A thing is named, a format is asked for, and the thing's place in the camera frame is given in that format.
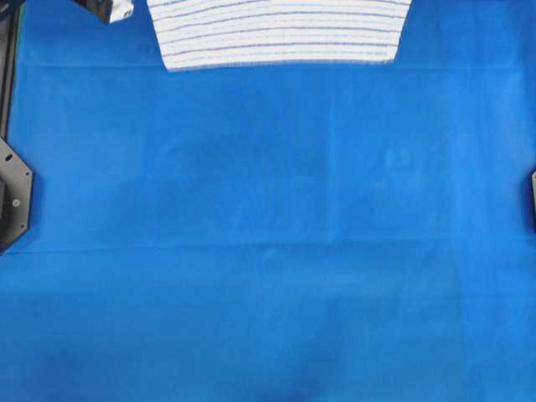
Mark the white blue-striped towel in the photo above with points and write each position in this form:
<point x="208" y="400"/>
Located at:
<point x="195" y="35"/>

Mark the blue table cloth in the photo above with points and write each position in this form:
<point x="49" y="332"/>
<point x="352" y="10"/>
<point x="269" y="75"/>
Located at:
<point x="292" y="232"/>

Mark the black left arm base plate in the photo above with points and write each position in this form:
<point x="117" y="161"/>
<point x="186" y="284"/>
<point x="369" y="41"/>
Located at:
<point x="16" y="194"/>

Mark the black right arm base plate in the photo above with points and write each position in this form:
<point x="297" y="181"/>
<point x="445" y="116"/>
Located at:
<point x="533" y="195"/>

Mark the black table edge rail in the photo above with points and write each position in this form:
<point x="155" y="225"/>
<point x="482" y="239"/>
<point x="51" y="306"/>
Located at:
<point x="10" y="14"/>

